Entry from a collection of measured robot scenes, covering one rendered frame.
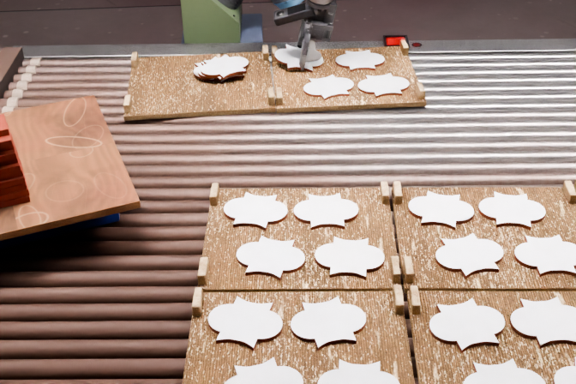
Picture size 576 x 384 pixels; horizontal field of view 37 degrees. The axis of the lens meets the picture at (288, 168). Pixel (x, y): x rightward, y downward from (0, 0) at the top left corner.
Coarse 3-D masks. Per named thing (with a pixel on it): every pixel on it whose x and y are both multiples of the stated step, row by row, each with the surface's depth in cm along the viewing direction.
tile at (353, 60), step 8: (344, 56) 255; (352, 56) 255; (360, 56) 255; (368, 56) 255; (376, 56) 254; (344, 64) 250; (352, 64) 250; (360, 64) 250; (368, 64) 250; (376, 64) 250
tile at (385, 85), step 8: (368, 80) 242; (376, 80) 242; (384, 80) 242; (392, 80) 242; (400, 80) 242; (360, 88) 238; (368, 88) 238; (376, 88) 238; (384, 88) 238; (392, 88) 238; (400, 88) 237; (376, 96) 235
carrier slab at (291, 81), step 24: (360, 48) 261; (384, 48) 261; (288, 72) 249; (336, 72) 248; (360, 72) 248; (384, 72) 247; (408, 72) 247; (288, 96) 237; (360, 96) 236; (384, 96) 236; (408, 96) 235
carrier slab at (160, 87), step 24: (144, 72) 250; (168, 72) 250; (192, 72) 250; (264, 72) 249; (144, 96) 238; (168, 96) 238; (192, 96) 238; (216, 96) 238; (240, 96) 237; (264, 96) 237
